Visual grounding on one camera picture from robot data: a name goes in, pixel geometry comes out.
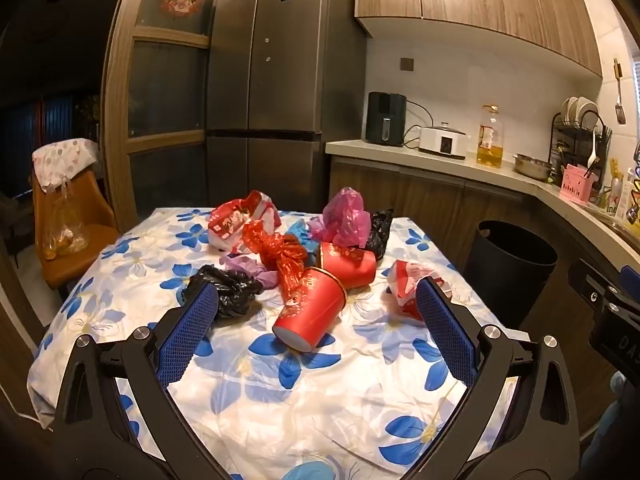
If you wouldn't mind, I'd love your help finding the grey steel refrigerator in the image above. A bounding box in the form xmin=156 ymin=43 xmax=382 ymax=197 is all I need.
xmin=204 ymin=0 xmax=370 ymax=211

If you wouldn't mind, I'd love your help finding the person's blue clothing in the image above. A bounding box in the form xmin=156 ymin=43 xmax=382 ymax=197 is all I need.
xmin=582 ymin=372 xmax=640 ymax=480

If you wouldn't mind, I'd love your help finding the purple plastic bag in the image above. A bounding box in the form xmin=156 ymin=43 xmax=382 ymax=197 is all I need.
xmin=220 ymin=252 xmax=286 ymax=290

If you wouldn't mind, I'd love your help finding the hanging metal spatula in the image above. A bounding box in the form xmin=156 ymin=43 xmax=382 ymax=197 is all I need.
xmin=614 ymin=58 xmax=627 ymax=125

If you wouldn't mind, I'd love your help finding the wooden framed glass door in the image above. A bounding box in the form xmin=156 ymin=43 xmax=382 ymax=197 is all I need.
xmin=102 ymin=0 xmax=251 ymax=233

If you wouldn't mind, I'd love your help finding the small black plastic bag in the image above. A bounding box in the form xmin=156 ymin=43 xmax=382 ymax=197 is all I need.
xmin=365 ymin=208 xmax=394 ymax=261

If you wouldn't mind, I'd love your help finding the cooking oil bottle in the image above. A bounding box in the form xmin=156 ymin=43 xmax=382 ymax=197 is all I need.
xmin=476 ymin=105 xmax=505 ymax=167

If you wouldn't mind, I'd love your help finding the white bottle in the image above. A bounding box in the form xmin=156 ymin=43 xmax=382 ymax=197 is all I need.
xmin=614 ymin=175 xmax=632 ymax=221

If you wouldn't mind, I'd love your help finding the red cellophane ribbon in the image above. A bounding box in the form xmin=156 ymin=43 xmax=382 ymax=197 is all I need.
xmin=242 ymin=220 xmax=313 ymax=303

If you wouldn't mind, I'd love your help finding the blue floral white tablecloth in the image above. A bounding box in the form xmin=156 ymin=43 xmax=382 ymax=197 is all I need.
xmin=27 ymin=207 xmax=521 ymax=480

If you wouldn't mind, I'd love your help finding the white electric cooker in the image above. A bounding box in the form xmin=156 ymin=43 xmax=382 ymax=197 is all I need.
xmin=417 ymin=122 xmax=468 ymax=161

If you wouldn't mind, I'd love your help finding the red white wrapper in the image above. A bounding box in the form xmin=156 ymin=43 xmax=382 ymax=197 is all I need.
xmin=385 ymin=259 xmax=451 ymax=321

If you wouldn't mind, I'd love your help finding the red paper cup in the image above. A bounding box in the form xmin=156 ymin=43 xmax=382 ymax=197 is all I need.
xmin=272 ymin=267 xmax=347 ymax=352
xmin=317 ymin=241 xmax=377 ymax=288

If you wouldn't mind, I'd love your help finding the black wire dish rack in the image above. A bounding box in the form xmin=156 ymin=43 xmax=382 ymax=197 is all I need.
xmin=550 ymin=96 xmax=613 ymax=186

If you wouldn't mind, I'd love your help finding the polka dot cloth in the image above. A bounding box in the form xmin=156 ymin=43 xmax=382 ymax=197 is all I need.
xmin=32 ymin=138 xmax=100 ymax=193

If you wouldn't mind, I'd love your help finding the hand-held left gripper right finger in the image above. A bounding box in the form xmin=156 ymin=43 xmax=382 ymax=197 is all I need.
xmin=400 ymin=276 xmax=581 ymax=480

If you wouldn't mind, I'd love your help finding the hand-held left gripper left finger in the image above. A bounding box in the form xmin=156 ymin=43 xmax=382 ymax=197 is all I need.
xmin=52 ymin=280 xmax=226 ymax=480

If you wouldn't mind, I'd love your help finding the steel mixing bowl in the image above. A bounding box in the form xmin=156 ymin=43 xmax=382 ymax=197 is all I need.
xmin=512 ymin=153 xmax=555 ymax=182

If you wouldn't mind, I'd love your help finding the large black plastic bag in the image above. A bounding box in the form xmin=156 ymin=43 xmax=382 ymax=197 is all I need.
xmin=181 ymin=265 xmax=264 ymax=328

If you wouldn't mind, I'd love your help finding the black air fryer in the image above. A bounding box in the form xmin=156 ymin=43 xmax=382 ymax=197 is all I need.
xmin=365 ymin=91 xmax=408 ymax=147

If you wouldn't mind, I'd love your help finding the pink utensil holder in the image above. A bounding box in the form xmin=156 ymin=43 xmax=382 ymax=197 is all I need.
xmin=560 ymin=162 xmax=598 ymax=206

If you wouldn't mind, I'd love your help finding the pink plastic bag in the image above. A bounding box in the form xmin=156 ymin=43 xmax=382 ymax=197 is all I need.
xmin=310 ymin=186 xmax=372 ymax=248

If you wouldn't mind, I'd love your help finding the kitchen counter with wooden cabinets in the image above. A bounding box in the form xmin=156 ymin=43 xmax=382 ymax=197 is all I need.
xmin=325 ymin=139 xmax=640 ymax=356

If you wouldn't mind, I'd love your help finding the orange chair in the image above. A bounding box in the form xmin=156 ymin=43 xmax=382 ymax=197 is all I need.
xmin=32 ymin=137 xmax=121 ymax=291

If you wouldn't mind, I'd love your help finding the clear plastic bag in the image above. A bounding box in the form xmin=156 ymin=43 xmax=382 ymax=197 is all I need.
xmin=42 ymin=180 xmax=91 ymax=261

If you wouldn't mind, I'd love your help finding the black trash bin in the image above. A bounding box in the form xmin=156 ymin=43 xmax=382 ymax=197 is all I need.
xmin=462 ymin=220 xmax=558 ymax=331

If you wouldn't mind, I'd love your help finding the dark blue curtain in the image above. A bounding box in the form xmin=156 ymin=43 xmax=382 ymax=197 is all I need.
xmin=0 ymin=97 xmax=76 ymax=196

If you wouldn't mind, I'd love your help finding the blue plastic bag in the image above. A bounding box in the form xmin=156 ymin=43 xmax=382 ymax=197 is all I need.
xmin=285 ymin=219 xmax=323 ymax=266

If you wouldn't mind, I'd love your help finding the red white snack bag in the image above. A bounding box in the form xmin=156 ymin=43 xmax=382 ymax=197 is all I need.
xmin=207 ymin=190 xmax=283 ymax=251

